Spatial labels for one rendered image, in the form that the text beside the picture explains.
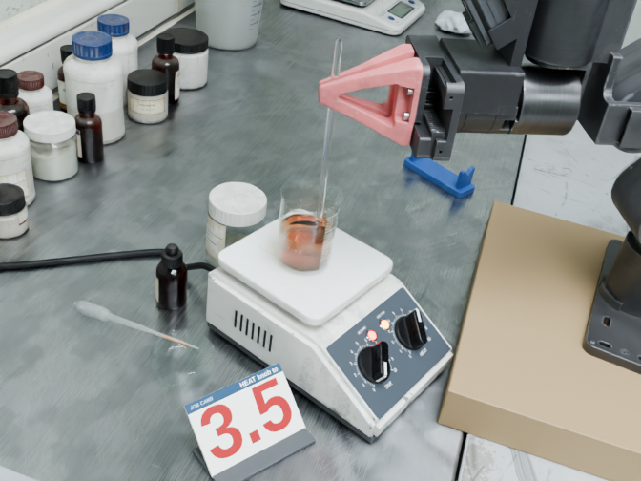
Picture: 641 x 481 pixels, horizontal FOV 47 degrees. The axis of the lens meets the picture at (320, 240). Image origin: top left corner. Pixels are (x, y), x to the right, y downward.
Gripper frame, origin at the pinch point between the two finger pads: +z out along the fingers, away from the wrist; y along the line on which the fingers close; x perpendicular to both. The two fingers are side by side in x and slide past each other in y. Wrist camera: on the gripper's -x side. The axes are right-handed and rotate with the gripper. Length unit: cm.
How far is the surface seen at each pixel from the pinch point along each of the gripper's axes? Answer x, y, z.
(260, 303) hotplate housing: 17.3, 5.4, 5.0
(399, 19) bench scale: 23, -83, -24
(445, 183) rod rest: 24.5, -26.1, -20.2
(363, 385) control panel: 20.3, 12.1, -3.4
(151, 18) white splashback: 20, -68, 21
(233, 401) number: 20.9, 13.1, 7.3
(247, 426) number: 22.4, 14.4, 6.1
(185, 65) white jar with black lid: 20, -50, 14
